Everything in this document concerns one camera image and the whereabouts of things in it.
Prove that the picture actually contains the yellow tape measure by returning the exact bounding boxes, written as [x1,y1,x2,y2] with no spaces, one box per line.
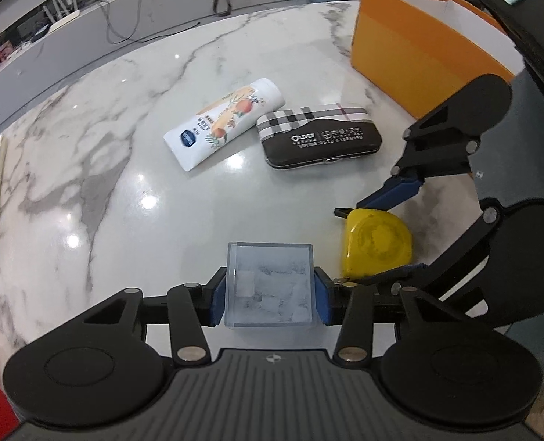
[334,208,413,279]

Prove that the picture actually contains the clear plastic box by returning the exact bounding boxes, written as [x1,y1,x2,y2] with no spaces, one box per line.
[224,242,315,329]

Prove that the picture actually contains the plaid black case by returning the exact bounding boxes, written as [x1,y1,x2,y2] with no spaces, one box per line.
[256,104,382,169]

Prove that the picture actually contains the white hand cream tube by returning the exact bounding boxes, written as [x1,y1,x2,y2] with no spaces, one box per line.
[163,78,285,172]

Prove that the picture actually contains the orange cardboard box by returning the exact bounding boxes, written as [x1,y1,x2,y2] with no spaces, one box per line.
[350,0,524,119]

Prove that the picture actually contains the marble tv console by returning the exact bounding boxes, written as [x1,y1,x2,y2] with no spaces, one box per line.
[0,0,292,112]

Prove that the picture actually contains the white wifi router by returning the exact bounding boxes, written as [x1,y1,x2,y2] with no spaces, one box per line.
[42,0,80,23]

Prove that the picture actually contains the black power cable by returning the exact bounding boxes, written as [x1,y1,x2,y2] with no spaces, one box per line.
[92,0,204,46]

